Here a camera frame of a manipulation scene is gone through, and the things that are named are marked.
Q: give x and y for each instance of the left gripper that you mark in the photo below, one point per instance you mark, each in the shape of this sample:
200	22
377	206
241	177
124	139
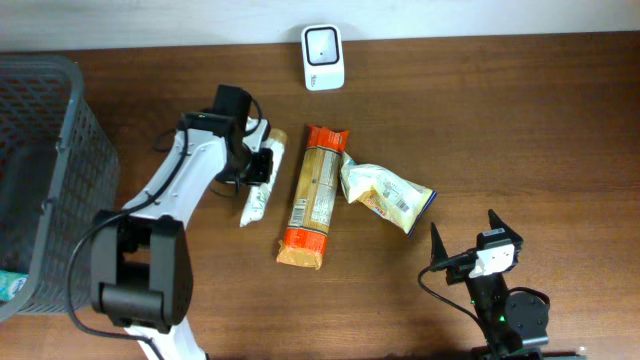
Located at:
261	167

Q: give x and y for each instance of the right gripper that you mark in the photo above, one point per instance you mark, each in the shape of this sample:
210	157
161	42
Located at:
461	271

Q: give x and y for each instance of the white tube with tan cap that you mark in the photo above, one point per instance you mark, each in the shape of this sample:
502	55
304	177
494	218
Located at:
259	195

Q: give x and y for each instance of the yellow snack bag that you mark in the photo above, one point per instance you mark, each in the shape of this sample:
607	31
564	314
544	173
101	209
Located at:
391	197

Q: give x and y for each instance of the orange spaghetti packet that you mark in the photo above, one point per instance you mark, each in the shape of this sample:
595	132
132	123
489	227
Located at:
306	236

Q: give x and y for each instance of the small teal tissue pack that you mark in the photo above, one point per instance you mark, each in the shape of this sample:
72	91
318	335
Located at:
10	284

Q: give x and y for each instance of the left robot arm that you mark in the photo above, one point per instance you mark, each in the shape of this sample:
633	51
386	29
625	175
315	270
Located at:
140	269

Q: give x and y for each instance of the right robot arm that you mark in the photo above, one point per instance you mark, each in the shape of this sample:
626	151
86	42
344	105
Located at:
513	321

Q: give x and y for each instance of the white barcode scanner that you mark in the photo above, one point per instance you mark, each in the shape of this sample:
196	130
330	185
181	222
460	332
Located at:
323	57

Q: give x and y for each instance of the grey plastic mesh basket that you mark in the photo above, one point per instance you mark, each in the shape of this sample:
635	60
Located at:
58	170

